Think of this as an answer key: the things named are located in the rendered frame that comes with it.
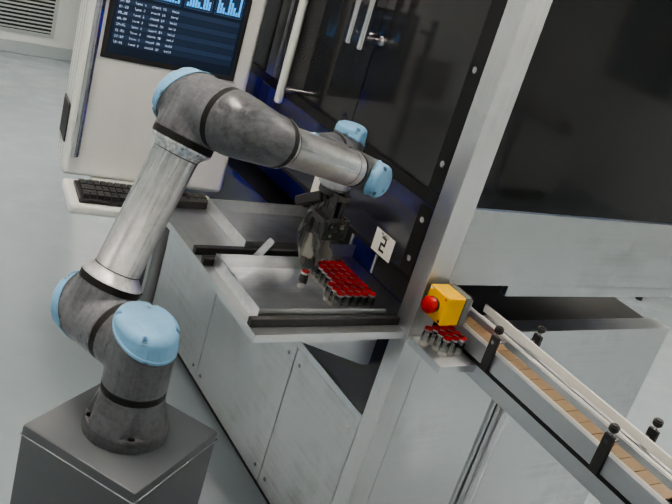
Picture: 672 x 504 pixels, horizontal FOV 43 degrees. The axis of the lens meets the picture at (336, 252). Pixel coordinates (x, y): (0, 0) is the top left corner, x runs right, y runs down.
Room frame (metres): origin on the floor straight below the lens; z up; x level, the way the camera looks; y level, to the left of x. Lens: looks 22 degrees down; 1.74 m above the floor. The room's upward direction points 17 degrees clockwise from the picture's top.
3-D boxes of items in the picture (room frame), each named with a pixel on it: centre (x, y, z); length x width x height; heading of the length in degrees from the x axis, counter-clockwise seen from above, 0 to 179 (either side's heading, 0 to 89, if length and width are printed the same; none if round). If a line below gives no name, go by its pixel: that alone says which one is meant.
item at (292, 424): (2.93, -0.02, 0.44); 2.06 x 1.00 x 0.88; 36
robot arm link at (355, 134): (1.86, 0.05, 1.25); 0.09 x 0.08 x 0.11; 148
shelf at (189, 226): (2.00, 0.12, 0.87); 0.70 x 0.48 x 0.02; 36
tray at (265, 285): (1.84, 0.06, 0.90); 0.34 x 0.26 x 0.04; 126
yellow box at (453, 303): (1.78, -0.28, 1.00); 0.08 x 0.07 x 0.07; 126
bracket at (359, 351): (1.80, -0.02, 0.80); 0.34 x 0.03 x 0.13; 126
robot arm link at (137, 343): (1.27, 0.28, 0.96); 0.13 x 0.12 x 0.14; 58
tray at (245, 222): (2.18, 0.17, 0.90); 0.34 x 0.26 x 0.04; 126
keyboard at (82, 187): (2.30, 0.58, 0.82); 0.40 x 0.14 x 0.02; 119
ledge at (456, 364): (1.79, -0.32, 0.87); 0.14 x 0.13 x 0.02; 126
